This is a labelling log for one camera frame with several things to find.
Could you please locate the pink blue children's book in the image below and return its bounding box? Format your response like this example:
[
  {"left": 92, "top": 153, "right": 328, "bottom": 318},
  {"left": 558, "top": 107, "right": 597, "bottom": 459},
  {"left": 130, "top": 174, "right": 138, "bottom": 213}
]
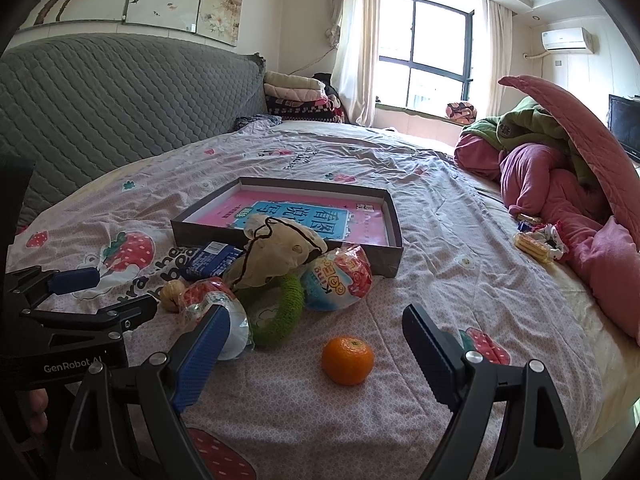
[{"left": 186, "top": 186, "right": 390, "bottom": 246}]

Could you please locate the cream left curtain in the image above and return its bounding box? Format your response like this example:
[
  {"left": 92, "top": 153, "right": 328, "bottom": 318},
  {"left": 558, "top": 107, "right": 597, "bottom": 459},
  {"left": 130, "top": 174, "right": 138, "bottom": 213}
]
[{"left": 333, "top": 0, "right": 381, "bottom": 127}]

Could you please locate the black television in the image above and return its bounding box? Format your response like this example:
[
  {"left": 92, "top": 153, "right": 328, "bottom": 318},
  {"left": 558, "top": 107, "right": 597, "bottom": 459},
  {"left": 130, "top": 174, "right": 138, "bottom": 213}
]
[{"left": 608, "top": 94, "right": 640, "bottom": 162}]

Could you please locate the blue white snack bag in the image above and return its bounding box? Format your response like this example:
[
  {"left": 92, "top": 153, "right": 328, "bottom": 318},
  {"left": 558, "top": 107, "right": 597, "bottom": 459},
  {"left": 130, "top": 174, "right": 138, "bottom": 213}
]
[{"left": 300, "top": 245, "right": 373, "bottom": 312}]

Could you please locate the cream right curtain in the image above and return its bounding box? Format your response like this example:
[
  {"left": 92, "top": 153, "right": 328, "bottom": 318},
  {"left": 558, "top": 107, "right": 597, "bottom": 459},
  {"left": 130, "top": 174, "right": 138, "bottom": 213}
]
[{"left": 483, "top": 0, "right": 513, "bottom": 116}]

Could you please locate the dark shallow cardboard box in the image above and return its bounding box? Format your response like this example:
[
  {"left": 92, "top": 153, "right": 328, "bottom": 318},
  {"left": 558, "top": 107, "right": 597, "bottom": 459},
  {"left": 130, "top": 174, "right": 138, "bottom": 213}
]
[{"left": 171, "top": 177, "right": 404, "bottom": 278}]

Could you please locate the blue small carton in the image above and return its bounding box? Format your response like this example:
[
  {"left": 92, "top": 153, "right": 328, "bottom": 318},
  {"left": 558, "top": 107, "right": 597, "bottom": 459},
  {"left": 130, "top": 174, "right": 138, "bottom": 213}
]
[{"left": 180, "top": 242, "right": 243, "bottom": 283}]

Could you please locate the person's hand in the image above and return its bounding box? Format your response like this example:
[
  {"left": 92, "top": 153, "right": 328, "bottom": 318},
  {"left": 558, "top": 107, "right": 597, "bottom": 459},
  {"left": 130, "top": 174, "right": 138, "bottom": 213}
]
[{"left": 28, "top": 389, "right": 49, "bottom": 434}]

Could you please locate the white air conditioner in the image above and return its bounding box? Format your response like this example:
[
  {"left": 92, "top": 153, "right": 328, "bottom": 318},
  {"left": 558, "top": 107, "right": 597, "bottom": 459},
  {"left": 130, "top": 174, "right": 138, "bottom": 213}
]
[{"left": 540, "top": 27, "right": 597, "bottom": 54}]

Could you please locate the grey quilted headboard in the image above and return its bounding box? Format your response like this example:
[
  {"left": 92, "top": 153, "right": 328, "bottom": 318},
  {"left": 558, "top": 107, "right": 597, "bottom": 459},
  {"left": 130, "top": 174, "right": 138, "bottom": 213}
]
[{"left": 1, "top": 34, "right": 267, "bottom": 228}]

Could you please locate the cream curtain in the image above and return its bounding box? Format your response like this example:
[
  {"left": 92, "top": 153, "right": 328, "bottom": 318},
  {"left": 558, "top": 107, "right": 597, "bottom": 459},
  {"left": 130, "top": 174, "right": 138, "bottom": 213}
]
[
  {"left": 483, "top": 0, "right": 513, "bottom": 116},
  {"left": 333, "top": 0, "right": 381, "bottom": 127}
]

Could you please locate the pink strawberry bed sheet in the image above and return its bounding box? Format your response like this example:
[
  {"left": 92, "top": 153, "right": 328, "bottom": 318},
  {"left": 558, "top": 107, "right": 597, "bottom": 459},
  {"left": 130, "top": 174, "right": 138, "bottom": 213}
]
[{"left": 8, "top": 122, "right": 603, "bottom": 479}]

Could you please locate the red white snack bag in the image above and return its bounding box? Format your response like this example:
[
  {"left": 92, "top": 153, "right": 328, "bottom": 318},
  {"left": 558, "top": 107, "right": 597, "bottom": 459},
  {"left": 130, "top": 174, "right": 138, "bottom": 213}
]
[{"left": 178, "top": 278, "right": 250, "bottom": 361}]

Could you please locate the pink crumpled duvet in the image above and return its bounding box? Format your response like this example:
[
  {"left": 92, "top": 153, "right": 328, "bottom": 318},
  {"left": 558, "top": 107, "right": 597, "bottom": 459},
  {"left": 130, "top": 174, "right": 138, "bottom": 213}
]
[{"left": 454, "top": 75, "right": 639, "bottom": 338}]

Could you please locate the dark framed window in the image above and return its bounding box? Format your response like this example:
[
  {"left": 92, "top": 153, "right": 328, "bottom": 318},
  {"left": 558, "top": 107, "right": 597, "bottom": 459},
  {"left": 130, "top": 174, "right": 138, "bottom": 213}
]
[{"left": 375, "top": 0, "right": 475, "bottom": 116}]

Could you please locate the tan walnut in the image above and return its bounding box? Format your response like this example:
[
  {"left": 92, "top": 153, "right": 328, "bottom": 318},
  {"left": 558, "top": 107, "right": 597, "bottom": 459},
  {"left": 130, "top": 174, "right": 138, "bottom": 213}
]
[{"left": 160, "top": 280, "right": 186, "bottom": 313}]

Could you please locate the orange mandarin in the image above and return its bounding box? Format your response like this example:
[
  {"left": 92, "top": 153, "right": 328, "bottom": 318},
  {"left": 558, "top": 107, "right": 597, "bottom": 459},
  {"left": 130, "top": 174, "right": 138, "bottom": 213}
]
[{"left": 321, "top": 336, "right": 375, "bottom": 387}]

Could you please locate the patterned bag on windowsill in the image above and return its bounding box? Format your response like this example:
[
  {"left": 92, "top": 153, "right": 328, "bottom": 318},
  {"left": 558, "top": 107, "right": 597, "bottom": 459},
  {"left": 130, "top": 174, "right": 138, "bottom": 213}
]
[{"left": 446, "top": 102, "right": 477, "bottom": 126}]

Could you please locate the stack of folded blankets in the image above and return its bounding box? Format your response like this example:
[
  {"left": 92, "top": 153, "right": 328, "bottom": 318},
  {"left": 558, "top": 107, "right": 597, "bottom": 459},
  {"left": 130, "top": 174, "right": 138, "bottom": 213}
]
[{"left": 264, "top": 72, "right": 349, "bottom": 124}]

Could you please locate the beige drawstring pouch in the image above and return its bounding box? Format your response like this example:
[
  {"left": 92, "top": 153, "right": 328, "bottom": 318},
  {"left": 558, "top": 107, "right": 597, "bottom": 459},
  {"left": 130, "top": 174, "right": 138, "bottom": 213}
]
[{"left": 222, "top": 214, "right": 328, "bottom": 290}]

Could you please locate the green fuzzy ring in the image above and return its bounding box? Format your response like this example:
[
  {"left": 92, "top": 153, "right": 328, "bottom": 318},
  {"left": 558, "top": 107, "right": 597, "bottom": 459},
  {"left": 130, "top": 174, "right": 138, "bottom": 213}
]
[{"left": 238, "top": 272, "right": 306, "bottom": 350}]

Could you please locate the yellow snack packets pile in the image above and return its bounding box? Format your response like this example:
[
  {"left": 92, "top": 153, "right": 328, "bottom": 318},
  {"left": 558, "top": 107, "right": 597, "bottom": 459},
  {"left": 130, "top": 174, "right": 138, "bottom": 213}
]
[{"left": 513, "top": 214, "right": 570, "bottom": 264}]

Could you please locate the green blanket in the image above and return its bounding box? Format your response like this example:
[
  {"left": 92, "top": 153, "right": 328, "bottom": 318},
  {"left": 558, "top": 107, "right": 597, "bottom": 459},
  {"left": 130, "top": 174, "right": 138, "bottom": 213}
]
[{"left": 461, "top": 96, "right": 598, "bottom": 185}]

